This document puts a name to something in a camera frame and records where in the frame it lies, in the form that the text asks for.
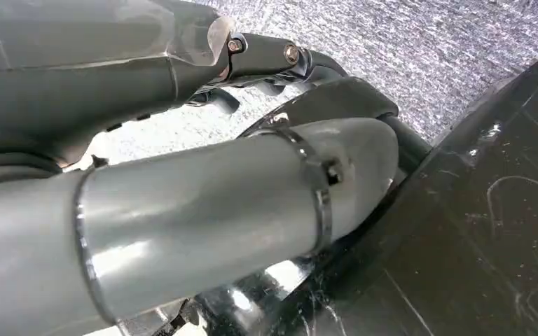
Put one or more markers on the scratched black robot foot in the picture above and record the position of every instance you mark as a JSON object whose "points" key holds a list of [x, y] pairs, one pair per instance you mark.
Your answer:
{"points": [[482, 232]]}

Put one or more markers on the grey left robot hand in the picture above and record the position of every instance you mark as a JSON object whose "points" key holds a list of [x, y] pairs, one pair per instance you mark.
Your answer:
{"points": [[181, 218]]}

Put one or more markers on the ribbed grey left arm sleeve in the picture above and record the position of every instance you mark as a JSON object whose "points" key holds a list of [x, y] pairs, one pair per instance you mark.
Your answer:
{"points": [[9, 169]]}

